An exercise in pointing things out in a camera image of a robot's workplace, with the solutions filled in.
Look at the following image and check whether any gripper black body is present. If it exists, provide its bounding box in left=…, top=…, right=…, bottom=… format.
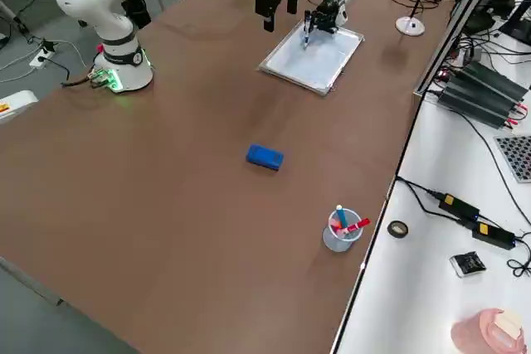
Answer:
left=314, top=0, right=342, bottom=35

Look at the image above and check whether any white marker with blue label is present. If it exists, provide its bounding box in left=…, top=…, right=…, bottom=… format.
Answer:
left=302, top=11, right=313, bottom=49

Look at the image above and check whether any blue whiteboard eraser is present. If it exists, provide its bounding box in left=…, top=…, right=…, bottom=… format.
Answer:
left=245, top=144, right=285, bottom=172

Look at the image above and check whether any silver framed whiteboard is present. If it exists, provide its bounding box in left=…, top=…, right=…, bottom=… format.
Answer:
left=257, top=17, right=366, bottom=97

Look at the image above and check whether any blue marker with white cap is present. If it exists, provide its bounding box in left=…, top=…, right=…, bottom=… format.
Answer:
left=334, top=203, right=350, bottom=234

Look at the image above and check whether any red marker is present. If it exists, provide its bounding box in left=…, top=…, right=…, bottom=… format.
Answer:
left=339, top=217, right=372, bottom=240

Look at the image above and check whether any small black junction box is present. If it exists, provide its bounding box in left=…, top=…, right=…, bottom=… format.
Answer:
left=121, top=0, right=153, bottom=30

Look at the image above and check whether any black desktop device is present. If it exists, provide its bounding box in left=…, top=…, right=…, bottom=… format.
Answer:
left=462, top=0, right=518, bottom=36

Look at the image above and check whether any black finned power supply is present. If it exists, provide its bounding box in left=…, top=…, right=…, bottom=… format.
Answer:
left=437, top=80, right=526, bottom=129
left=450, top=60, right=531, bottom=102

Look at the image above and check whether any black monitor stand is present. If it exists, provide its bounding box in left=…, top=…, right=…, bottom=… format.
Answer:
left=499, top=0, right=531, bottom=46

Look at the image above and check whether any black tape roll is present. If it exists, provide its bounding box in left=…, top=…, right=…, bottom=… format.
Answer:
left=387, top=220, right=410, bottom=240

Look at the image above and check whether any clear plastic pen cup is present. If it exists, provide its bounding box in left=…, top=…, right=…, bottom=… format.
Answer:
left=322, top=208, right=363, bottom=253

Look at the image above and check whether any black adapter with yellow label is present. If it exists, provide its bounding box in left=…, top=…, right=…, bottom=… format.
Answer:
left=438, top=192, right=481, bottom=221
left=472, top=221, right=515, bottom=250

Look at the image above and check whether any white floor power strip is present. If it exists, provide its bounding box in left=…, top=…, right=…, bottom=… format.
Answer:
left=28, top=49, right=57, bottom=69

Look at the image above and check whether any black white checker board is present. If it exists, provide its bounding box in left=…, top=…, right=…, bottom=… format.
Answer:
left=493, top=134, right=531, bottom=184

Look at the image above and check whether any white box with orange label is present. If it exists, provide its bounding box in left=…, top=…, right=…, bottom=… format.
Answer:
left=0, top=89, right=39, bottom=125

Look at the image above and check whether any black foil packet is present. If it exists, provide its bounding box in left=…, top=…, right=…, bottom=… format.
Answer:
left=450, top=250, right=486, bottom=279

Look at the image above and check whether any pink round container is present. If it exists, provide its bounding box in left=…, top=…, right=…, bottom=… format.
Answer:
left=451, top=308, right=527, bottom=354

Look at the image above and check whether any aluminium frame post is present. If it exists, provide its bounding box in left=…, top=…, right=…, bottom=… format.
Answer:
left=412, top=0, right=515, bottom=102

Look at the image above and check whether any long black table cable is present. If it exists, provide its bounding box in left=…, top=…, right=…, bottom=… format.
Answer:
left=429, top=90, right=531, bottom=226

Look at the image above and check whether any black adapter cable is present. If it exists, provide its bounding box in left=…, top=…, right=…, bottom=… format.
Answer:
left=396, top=177, right=447, bottom=216

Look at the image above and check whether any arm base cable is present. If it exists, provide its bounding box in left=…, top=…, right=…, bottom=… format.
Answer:
left=61, top=67, right=103, bottom=89

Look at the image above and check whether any coiled black cable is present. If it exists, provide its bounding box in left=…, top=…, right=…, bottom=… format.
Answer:
left=506, top=231, right=531, bottom=279

